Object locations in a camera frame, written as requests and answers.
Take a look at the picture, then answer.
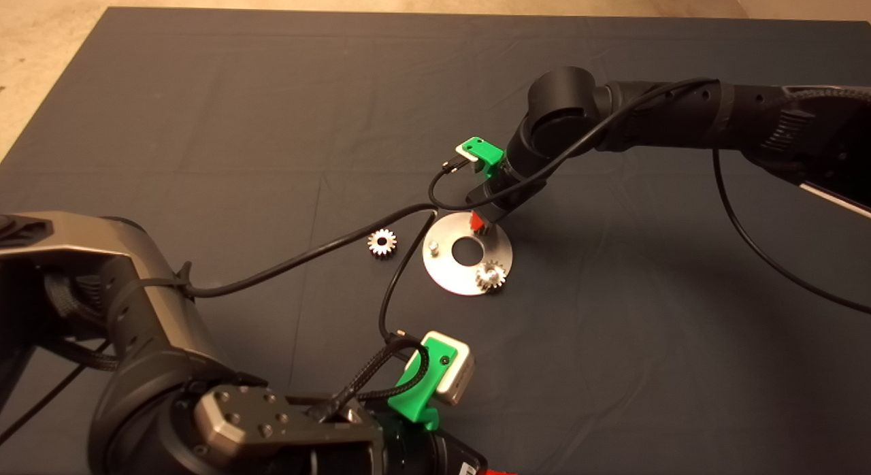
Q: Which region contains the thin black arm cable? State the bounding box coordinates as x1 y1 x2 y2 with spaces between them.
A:
0 363 89 448

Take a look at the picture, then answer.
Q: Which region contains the right wrist green camera mount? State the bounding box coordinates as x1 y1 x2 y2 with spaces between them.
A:
460 138 506 180

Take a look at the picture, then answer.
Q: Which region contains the right wrist black camera cable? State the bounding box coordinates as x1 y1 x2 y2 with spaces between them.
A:
427 77 871 316

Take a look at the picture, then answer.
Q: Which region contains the round metal carrier plate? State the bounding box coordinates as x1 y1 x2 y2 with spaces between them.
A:
422 213 513 297

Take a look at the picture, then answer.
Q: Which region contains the left wrist black camera cable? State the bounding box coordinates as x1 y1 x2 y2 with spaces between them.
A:
178 203 438 353

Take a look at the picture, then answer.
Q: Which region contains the wrist black camera cable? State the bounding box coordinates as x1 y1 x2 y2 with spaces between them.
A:
427 77 871 316
178 203 438 353

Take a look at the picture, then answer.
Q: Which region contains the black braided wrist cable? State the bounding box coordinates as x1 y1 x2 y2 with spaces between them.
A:
310 338 431 423

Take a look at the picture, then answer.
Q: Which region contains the dark grey table cloth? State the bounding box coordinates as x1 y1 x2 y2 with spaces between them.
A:
0 7 871 475

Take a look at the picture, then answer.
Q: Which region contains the black braided arm hose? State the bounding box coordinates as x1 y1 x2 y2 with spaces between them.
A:
48 339 120 372

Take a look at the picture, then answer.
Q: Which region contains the left wrist green camera mount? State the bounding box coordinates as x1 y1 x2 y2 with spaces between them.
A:
387 335 458 431

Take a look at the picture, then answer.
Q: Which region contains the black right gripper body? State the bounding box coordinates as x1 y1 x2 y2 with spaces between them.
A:
463 167 549 227

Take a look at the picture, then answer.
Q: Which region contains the wrist green camera mount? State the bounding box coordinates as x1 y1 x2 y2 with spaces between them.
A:
387 335 458 431
460 138 506 180

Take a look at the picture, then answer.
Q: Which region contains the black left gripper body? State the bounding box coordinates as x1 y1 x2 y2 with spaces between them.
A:
380 417 489 475

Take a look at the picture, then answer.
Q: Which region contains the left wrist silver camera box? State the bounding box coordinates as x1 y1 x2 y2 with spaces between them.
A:
422 331 476 406

